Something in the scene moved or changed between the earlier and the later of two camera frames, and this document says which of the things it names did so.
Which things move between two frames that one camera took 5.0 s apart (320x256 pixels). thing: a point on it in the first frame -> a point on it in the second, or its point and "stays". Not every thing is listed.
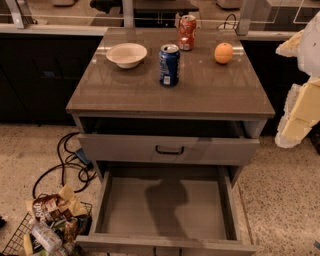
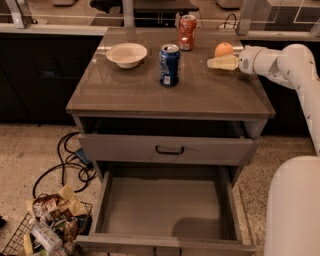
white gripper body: (310, 50) -> (249, 60)
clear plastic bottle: (47, 237) stays
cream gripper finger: (301, 113) -> (226, 62)
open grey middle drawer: (167, 210) stays
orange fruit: (223, 52) stays
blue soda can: (169, 65) stays
